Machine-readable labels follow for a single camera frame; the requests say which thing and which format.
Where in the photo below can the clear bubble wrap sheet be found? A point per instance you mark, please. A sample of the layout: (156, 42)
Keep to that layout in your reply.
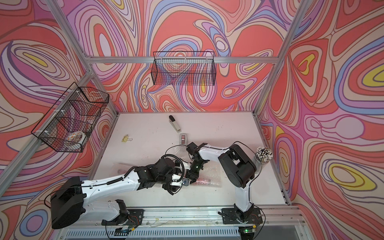
(122, 168)

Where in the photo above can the black wire basket left wall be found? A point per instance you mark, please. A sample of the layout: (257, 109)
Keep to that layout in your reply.
(77, 109)

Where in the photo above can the patterned bowl in basket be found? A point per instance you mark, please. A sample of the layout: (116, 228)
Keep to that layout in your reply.
(74, 140)

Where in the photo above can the black wire basket wall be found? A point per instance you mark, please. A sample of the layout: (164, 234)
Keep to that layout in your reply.
(77, 109)
(184, 68)

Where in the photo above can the pink bottle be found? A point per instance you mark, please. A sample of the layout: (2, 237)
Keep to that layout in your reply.
(203, 182)

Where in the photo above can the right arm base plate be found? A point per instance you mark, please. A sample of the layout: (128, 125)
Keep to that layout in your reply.
(231, 216)

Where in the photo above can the black wire basket back wall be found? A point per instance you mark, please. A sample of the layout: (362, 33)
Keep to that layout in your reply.
(184, 68)

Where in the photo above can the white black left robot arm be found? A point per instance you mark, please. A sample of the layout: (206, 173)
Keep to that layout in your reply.
(75, 199)

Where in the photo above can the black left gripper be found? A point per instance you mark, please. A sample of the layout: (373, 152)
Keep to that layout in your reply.
(171, 188)

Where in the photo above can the yellow binder clip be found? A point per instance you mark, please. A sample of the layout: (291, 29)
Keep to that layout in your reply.
(126, 138)

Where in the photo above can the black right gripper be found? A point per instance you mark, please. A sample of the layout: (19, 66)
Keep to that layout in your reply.
(190, 174)

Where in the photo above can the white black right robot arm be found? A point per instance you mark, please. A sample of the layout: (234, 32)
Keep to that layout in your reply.
(238, 167)

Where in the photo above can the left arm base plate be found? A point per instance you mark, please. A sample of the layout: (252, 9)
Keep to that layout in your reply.
(132, 217)

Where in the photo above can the cup of pens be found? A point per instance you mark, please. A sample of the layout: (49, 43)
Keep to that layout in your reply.
(263, 156)

